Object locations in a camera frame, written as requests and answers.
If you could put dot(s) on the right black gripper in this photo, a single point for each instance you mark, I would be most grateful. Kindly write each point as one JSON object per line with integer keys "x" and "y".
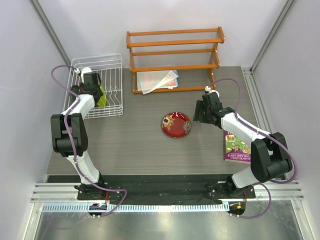
{"x": 198, "y": 116}

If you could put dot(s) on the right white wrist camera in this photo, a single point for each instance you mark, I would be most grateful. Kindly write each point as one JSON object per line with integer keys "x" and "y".
{"x": 209, "y": 90}

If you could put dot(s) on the clear plastic document sleeve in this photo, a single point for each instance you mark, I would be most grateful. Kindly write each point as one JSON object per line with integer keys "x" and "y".
{"x": 149, "y": 81}

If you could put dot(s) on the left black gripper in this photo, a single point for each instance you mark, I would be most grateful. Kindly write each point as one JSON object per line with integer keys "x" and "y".
{"x": 101, "y": 94}

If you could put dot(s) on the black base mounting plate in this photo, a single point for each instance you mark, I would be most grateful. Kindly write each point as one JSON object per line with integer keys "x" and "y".
{"x": 165, "y": 190}

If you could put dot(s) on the purple treehouse book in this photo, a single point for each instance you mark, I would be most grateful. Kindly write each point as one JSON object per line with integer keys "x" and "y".
{"x": 235, "y": 150}

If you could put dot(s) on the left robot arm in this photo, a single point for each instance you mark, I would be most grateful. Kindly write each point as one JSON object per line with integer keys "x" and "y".
{"x": 68, "y": 132}

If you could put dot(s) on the orange wooden shelf rack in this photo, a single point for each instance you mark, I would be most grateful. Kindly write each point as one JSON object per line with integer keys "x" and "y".
{"x": 168, "y": 50}

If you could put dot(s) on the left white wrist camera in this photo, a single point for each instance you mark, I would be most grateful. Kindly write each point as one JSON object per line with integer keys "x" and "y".
{"x": 82, "y": 71}

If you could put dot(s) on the red floral plate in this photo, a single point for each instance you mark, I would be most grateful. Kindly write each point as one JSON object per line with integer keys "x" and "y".
{"x": 176, "y": 124}

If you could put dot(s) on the slotted cable duct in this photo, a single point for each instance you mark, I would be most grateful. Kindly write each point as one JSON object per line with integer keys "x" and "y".
{"x": 90, "y": 207}

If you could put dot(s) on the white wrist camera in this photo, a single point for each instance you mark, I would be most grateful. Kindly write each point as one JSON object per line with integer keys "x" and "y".
{"x": 209, "y": 90}
{"x": 82, "y": 71}

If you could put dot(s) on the green plate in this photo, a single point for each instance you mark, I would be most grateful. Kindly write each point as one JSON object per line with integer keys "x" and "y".
{"x": 103, "y": 99}

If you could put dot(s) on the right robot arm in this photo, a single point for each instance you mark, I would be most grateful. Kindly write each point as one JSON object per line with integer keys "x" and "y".
{"x": 269, "y": 157}

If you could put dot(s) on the white wire dish rack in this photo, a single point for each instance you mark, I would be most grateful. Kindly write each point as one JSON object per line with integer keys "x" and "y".
{"x": 110, "y": 69}

